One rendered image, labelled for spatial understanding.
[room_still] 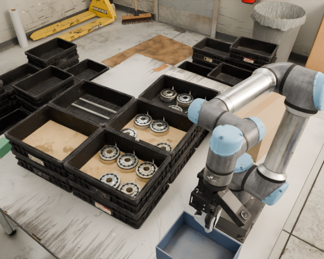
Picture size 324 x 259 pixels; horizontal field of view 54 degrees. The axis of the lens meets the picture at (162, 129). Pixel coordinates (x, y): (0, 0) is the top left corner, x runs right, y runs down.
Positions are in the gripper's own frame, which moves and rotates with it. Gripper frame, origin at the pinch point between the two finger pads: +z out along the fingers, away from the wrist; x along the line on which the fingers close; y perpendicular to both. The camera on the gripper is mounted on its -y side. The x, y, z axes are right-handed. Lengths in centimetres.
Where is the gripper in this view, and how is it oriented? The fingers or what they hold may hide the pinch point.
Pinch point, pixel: (211, 229)
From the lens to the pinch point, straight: 100.9
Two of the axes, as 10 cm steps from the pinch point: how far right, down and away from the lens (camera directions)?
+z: -0.8, 8.2, 5.7
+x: -6.1, 4.1, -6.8
